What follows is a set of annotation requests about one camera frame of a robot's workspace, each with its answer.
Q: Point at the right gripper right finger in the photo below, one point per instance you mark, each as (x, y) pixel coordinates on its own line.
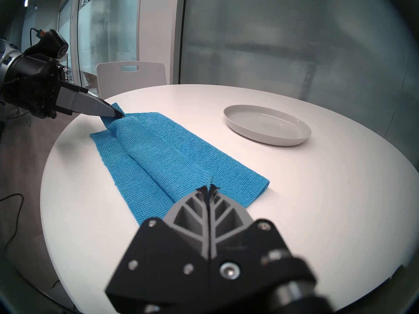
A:
(235, 251)

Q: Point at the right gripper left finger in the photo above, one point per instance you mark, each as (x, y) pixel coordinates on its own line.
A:
(163, 261)

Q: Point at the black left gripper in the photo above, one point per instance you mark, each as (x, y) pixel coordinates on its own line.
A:
(32, 84)

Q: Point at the blue cloth napkin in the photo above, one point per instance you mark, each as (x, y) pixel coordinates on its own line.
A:
(170, 159)

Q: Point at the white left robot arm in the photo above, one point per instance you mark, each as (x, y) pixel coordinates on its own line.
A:
(6, 51)

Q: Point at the grey round plate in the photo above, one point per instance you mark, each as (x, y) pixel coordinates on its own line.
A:
(266, 123)

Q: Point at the white plastic chair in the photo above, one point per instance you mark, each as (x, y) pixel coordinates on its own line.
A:
(147, 79)

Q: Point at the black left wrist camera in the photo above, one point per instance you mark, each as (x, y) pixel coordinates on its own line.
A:
(52, 45)

